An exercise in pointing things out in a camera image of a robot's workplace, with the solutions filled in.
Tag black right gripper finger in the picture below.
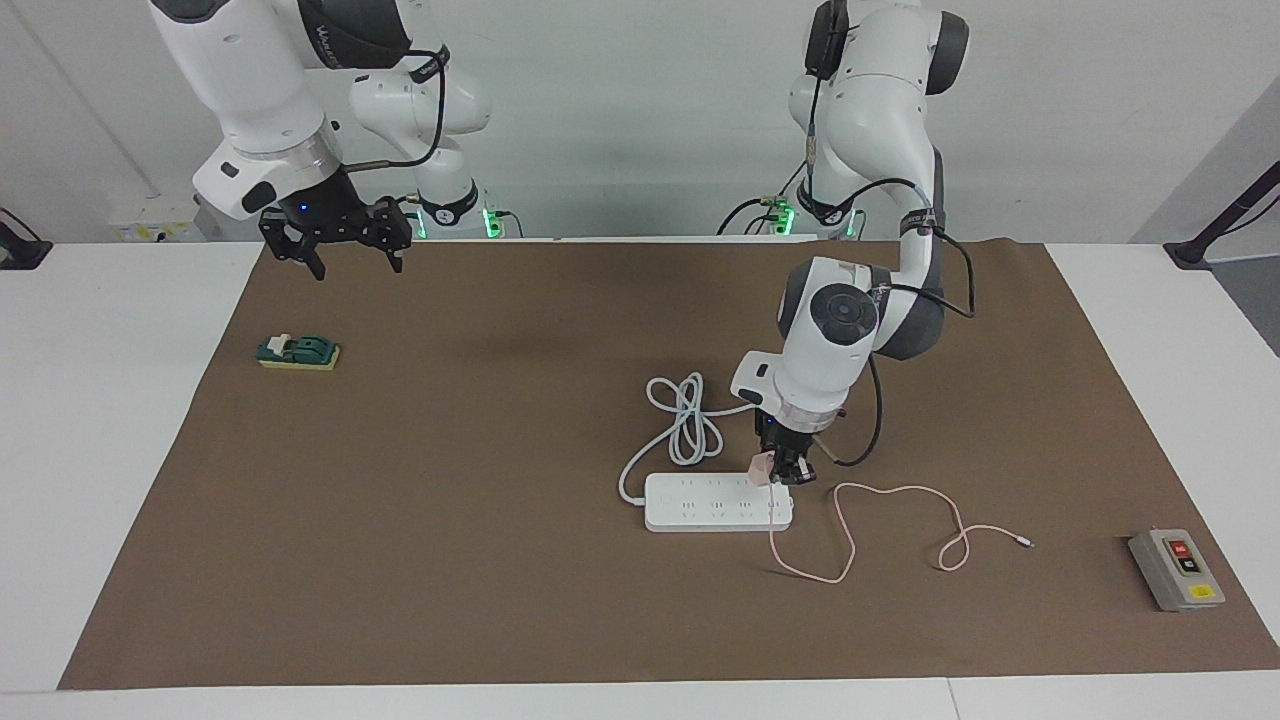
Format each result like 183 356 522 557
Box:
258 208 327 282
368 196 413 275

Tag pink charging cable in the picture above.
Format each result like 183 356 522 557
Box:
768 483 1035 585

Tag white power strip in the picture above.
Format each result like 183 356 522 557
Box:
643 472 796 534

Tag small green circuit board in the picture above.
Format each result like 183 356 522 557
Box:
256 332 342 372

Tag white box yellow labels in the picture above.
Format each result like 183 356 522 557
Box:
107 195 216 243

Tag black table clamp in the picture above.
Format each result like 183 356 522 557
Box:
0 207 53 271

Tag brown table mat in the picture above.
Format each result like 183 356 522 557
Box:
57 240 1280 691

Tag white power strip cord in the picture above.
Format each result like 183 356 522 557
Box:
617 372 761 507

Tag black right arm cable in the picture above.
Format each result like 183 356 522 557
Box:
335 45 448 173

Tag black left arm base cable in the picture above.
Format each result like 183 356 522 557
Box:
716 152 811 237

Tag grey on-off switch box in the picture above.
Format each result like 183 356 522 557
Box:
1127 527 1227 613

